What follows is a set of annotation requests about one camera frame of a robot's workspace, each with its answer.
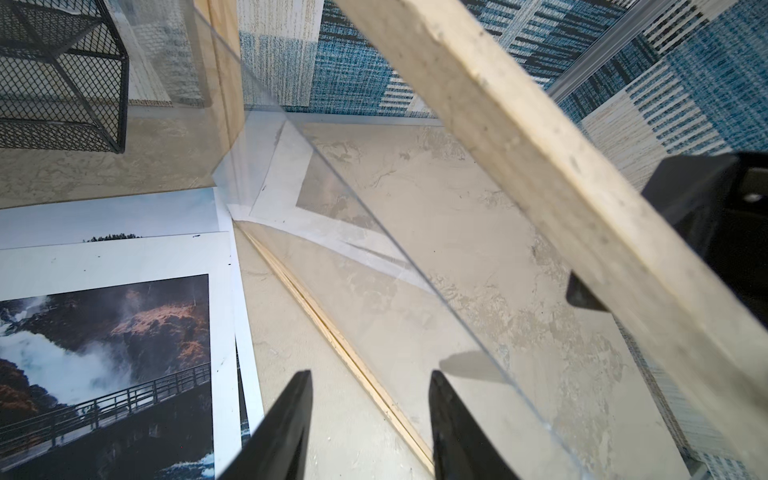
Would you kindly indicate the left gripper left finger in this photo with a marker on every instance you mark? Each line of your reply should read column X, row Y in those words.
column 278, row 447

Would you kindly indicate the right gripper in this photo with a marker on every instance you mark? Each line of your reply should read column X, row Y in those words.
column 718, row 206

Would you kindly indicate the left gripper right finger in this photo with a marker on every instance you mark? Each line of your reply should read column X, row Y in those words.
column 461, row 450

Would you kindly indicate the wooden picture frame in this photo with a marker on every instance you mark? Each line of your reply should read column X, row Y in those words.
column 624, row 251

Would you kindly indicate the clear acrylic sheet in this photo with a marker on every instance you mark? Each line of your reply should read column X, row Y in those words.
column 385, row 321

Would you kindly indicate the waterfall photo with white border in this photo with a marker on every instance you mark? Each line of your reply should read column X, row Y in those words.
column 118, row 360

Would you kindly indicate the black wire shelf rack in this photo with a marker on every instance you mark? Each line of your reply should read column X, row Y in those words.
column 64, row 77

